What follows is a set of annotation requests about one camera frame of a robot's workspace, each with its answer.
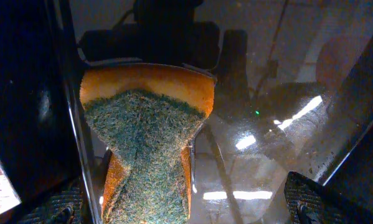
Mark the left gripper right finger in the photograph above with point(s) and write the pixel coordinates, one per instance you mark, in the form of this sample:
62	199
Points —
310	202

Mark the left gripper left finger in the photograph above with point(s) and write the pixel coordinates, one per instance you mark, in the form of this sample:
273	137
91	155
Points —
62	205

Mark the black plastic tray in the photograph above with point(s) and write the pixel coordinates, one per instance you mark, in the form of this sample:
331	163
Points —
293	92

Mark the green yellow sponge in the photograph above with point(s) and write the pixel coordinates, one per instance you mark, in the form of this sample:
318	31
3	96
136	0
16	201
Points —
147	115

